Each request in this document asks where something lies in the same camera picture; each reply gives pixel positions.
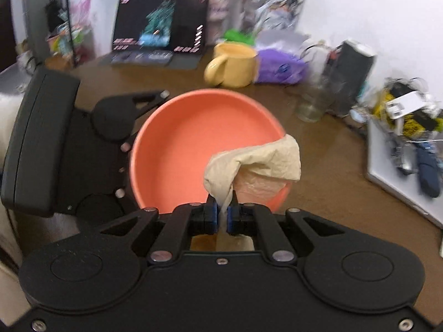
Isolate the beige cleaning cloth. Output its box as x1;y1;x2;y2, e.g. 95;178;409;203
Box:
204;134;301;252

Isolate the orange bowl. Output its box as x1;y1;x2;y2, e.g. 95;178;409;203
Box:
129;89;285;214

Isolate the metal storage rack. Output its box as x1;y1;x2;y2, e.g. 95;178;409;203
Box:
20;0;95;67

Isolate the clear drinking glass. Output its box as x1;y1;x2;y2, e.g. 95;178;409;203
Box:
296;74;336;123

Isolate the silver laptop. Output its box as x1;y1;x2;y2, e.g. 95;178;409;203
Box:
366;120;442;228

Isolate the yellow ceramic mug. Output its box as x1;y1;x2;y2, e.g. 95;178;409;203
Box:
204;42;258;89

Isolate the purple tissue pack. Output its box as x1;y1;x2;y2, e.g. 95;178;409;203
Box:
254;49;308;85

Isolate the grey tablet keyboard cover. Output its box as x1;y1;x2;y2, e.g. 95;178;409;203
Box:
99;50;204;71

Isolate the black tablet with screen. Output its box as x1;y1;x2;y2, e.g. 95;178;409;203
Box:
112;0;209;55

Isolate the green plastic item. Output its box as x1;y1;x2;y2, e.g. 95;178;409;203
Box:
223;29;255;46

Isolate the black cylindrical speaker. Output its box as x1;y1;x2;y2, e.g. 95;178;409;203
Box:
324;38;377;117

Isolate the white power adapter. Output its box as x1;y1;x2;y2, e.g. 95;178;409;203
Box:
385;91;426;120

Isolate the dark blue pen case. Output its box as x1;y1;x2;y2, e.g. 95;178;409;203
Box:
415;143;441;199

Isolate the pink flower vase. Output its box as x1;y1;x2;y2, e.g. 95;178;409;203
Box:
192;0;232;42

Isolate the yellow black cable bundle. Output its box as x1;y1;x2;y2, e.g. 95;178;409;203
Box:
371;77;443;141

